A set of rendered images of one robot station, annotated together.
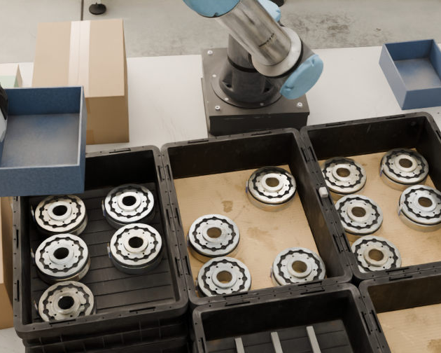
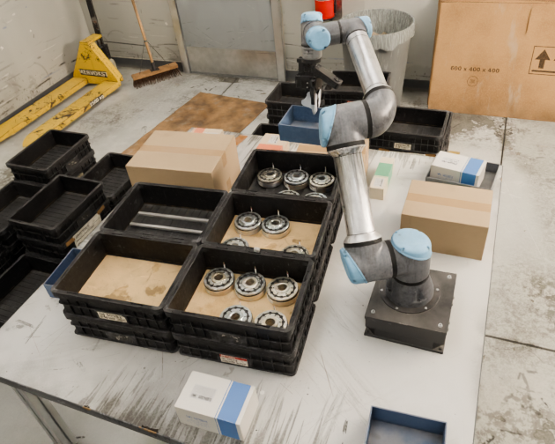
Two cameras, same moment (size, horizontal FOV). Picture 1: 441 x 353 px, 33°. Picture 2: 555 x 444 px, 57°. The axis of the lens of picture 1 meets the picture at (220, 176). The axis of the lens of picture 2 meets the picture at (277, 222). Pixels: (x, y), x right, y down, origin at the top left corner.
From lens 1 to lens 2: 2.07 m
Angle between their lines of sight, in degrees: 78
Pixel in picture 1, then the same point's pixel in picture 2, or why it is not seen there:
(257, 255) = (257, 242)
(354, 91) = (408, 393)
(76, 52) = (453, 201)
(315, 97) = (410, 361)
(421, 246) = (216, 312)
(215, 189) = (311, 240)
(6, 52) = not seen: outside the picture
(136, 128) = not seen: hidden behind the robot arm
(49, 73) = (434, 188)
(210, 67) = (432, 273)
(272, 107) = (377, 296)
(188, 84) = not seen: hidden behind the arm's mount
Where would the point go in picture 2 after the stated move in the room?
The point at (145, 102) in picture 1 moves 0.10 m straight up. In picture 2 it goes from (436, 261) to (439, 240)
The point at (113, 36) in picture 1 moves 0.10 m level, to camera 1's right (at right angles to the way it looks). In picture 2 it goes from (468, 219) to (461, 237)
